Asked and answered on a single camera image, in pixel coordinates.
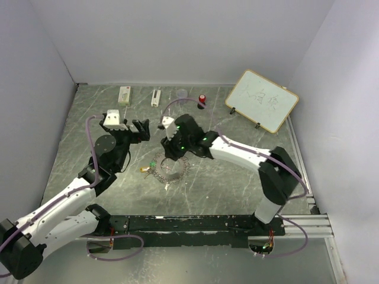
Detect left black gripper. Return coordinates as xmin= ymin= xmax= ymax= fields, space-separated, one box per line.
xmin=99 ymin=118 xmax=149 ymax=170

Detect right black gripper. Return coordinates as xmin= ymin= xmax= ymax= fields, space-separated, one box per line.
xmin=160 ymin=128 xmax=193 ymax=161

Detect metal disc with keyrings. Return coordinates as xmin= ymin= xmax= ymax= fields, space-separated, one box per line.
xmin=150 ymin=153 xmax=190 ymax=183

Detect key with yellow tag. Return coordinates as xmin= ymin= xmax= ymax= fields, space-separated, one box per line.
xmin=140 ymin=167 xmax=152 ymax=179

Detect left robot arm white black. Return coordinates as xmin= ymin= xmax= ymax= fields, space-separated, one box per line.
xmin=1 ymin=115 xmax=150 ymax=280

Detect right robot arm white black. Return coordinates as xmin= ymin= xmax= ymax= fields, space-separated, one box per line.
xmin=159 ymin=114 xmax=302 ymax=235

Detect green white staples box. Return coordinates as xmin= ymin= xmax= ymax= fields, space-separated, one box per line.
xmin=118 ymin=86 xmax=131 ymax=106

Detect white stapler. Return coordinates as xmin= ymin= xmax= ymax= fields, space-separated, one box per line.
xmin=150 ymin=89 xmax=161 ymax=108

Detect red black stamp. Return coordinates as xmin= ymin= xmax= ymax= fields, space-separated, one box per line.
xmin=197 ymin=95 xmax=206 ymax=109

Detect clear jar of paperclips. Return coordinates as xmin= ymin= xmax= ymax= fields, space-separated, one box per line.
xmin=176 ymin=89 xmax=188 ymax=99

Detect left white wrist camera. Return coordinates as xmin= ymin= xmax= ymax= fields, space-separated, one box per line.
xmin=102 ymin=109 xmax=121 ymax=131

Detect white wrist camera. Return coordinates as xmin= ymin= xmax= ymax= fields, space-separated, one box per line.
xmin=158 ymin=116 xmax=178 ymax=145
xmin=102 ymin=109 xmax=121 ymax=131

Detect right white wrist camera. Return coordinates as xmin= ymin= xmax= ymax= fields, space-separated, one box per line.
xmin=158 ymin=116 xmax=178 ymax=145

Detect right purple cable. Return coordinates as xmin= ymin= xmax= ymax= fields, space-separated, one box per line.
xmin=159 ymin=97 xmax=310 ymax=259

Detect purple cable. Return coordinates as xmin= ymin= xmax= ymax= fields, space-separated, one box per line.
xmin=159 ymin=97 xmax=310 ymax=259
xmin=0 ymin=114 xmax=145 ymax=262

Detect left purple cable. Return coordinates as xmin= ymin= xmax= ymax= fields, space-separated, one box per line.
xmin=0 ymin=114 xmax=145 ymax=262

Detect small whiteboard yellow frame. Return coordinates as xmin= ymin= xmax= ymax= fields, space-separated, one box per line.
xmin=225 ymin=69 xmax=299 ymax=133

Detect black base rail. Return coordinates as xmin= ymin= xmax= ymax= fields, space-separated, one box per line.
xmin=73 ymin=214 xmax=287 ymax=251

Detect aluminium frame rail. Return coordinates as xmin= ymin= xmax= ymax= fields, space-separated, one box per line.
xmin=285 ymin=117 xmax=334 ymax=238

